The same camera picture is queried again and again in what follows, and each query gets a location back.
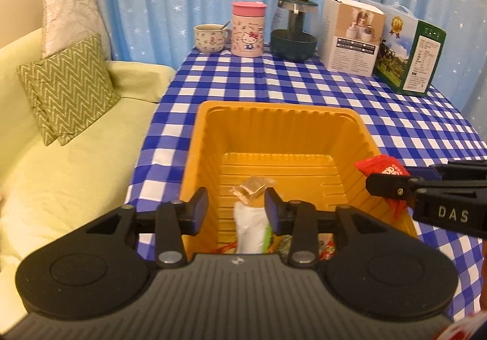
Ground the dark green glass jar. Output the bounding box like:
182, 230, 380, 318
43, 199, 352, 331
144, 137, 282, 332
270, 0, 319, 62

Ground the clear silver snack packet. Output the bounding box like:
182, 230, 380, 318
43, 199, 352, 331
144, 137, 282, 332
268, 234, 335, 262

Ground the small floral ceramic cup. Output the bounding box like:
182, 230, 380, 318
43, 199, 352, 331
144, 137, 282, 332
193, 23, 231, 54

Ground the green milk carton box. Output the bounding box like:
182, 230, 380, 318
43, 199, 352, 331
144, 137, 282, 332
361, 0, 447, 97

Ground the cream quilted cushion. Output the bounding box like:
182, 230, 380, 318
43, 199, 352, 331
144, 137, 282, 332
41, 0, 111, 60

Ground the red snack packet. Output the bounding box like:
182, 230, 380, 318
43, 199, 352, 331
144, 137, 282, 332
212, 241, 237, 254
354, 155, 409, 220

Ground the pink hello kitty cup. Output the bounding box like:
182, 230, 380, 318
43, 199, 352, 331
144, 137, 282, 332
231, 1, 267, 58

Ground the orange plastic basket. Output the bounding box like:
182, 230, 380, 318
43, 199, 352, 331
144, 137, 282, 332
180, 101, 417, 256

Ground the pale yellow sofa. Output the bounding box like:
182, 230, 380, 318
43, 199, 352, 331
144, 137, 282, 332
1, 30, 175, 331

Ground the beige product box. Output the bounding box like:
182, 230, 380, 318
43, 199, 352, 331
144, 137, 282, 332
319, 0, 385, 77

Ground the blue white checkered tablecloth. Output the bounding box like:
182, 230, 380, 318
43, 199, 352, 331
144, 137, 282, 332
127, 51, 486, 319

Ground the white green snack wrapper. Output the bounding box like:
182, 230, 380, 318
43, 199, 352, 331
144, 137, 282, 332
233, 202, 272, 254

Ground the green zigzag cushion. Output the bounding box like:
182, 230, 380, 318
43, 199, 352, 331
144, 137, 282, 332
16, 33, 121, 145

